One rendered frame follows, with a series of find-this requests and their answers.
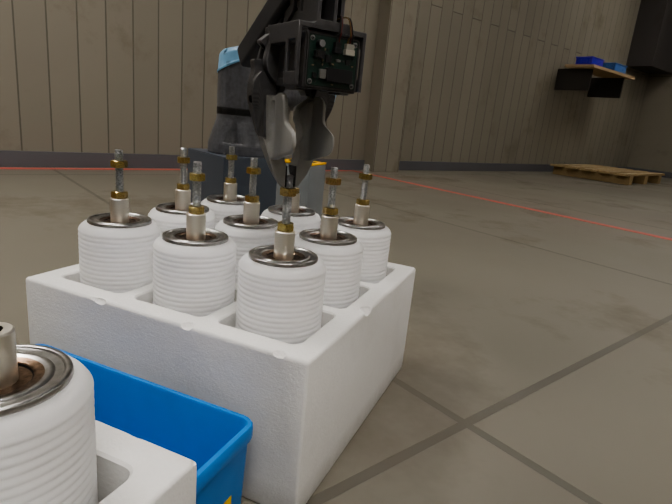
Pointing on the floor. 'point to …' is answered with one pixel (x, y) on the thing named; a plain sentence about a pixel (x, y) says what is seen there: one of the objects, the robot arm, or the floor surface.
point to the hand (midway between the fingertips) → (286, 172)
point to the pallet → (607, 173)
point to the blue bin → (177, 428)
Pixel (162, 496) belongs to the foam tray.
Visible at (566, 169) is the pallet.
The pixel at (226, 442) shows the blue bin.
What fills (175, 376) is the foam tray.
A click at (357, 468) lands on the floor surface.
